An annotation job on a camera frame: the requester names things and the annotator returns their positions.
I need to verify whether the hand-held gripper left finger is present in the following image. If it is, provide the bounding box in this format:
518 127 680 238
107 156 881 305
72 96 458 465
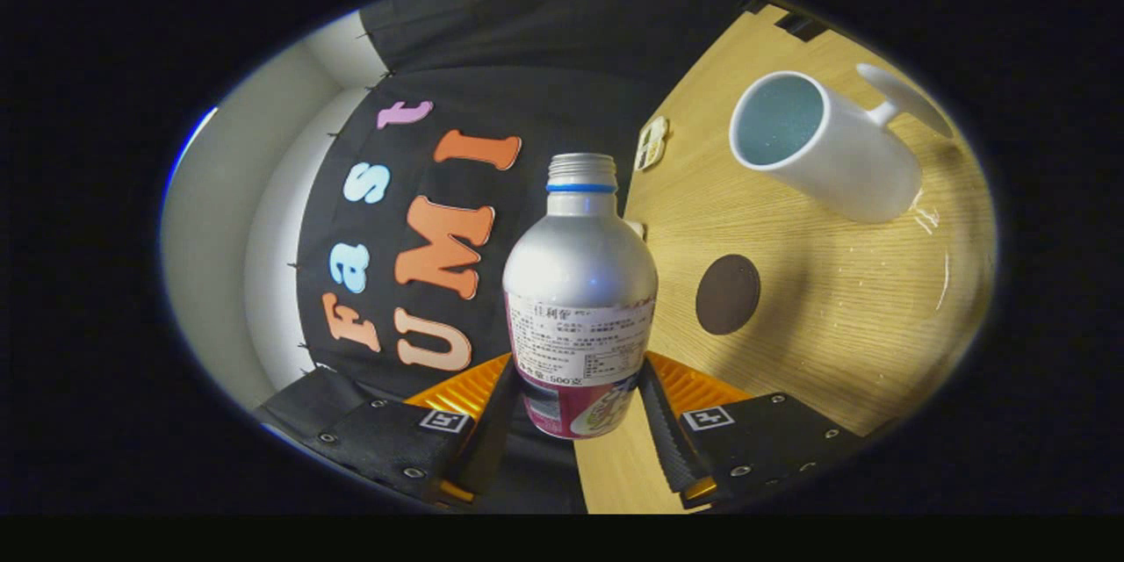
316 353 521 506

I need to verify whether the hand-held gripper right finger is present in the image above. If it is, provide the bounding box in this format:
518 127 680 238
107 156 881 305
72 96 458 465
639 351 866 510

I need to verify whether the brown round coaster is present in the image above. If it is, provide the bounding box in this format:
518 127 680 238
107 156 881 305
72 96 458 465
695 254 761 335

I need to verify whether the silver juice bottle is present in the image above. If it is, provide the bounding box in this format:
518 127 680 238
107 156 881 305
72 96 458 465
502 153 659 440

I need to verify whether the white cup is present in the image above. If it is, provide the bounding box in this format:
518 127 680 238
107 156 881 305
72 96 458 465
729 63 955 224

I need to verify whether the wooden table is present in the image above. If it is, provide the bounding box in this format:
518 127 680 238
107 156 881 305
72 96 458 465
573 4 998 515

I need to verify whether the white divided dish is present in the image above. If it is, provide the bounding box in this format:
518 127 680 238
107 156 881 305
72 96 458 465
634 115 670 172

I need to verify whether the black backdrop cloth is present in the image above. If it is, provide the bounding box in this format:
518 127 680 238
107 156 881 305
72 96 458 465
255 0 765 515

